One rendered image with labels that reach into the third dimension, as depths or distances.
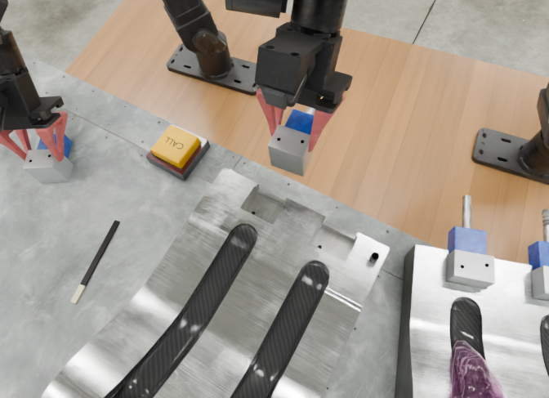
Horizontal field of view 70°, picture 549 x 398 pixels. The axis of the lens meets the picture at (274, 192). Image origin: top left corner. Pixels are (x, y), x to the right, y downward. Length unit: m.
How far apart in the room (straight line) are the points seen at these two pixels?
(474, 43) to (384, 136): 1.49
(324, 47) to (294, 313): 0.31
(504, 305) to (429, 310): 0.10
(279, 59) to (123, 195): 0.42
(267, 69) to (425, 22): 1.86
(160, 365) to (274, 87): 0.34
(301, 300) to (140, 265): 0.27
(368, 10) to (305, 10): 1.78
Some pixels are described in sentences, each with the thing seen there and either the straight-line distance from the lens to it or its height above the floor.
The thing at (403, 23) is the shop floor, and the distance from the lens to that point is 2.18.
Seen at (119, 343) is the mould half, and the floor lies 0.91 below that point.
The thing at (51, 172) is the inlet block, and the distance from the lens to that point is 0.75.
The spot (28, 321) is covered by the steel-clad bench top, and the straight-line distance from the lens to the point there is 0.71.
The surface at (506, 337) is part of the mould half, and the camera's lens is 0.59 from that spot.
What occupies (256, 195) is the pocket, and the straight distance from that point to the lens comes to 0.58.
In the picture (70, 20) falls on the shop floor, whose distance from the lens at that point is 2.49.
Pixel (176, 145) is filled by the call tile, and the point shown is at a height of 0.84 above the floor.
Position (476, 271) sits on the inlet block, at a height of 0.88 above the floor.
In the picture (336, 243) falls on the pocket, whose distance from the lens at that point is 0.55.
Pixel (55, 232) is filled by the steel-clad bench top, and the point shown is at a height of 0.80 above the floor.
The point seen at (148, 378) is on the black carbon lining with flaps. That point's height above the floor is 0.91.
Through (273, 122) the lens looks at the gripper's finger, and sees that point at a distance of 0.51.
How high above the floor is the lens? 1.39
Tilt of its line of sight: 64 degrees down
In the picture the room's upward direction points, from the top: 7 degrees counter-clockwise
